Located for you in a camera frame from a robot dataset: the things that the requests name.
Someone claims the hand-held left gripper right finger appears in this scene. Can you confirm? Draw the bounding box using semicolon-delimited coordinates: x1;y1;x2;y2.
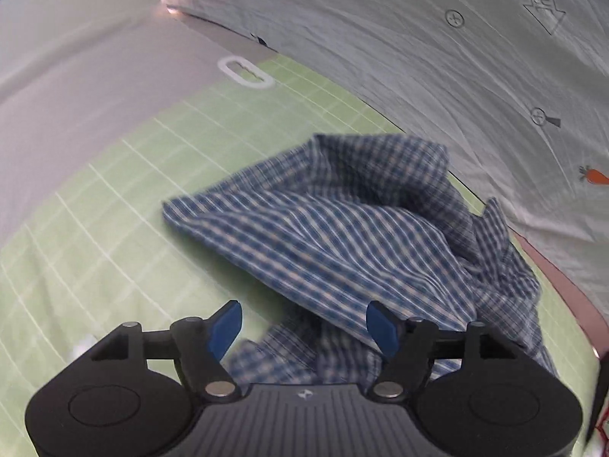
366;300;522;399

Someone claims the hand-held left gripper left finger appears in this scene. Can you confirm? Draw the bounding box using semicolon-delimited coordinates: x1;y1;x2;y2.
90;300;243;399

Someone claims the blue plaid shirt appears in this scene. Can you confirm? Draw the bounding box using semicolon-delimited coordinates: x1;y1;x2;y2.
162;132;560;387

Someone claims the green grid mat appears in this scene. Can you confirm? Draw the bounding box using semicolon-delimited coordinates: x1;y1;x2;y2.
0;52;603;457

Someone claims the pink mattress edge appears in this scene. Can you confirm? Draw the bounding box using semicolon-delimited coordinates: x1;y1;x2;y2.
516;235;609;344

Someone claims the white printed bed sheet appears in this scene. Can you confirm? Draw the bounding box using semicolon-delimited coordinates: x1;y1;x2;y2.
162;0;609;244

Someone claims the translucent plastic sheet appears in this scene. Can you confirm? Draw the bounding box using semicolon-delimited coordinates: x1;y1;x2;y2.
0;0;281;258

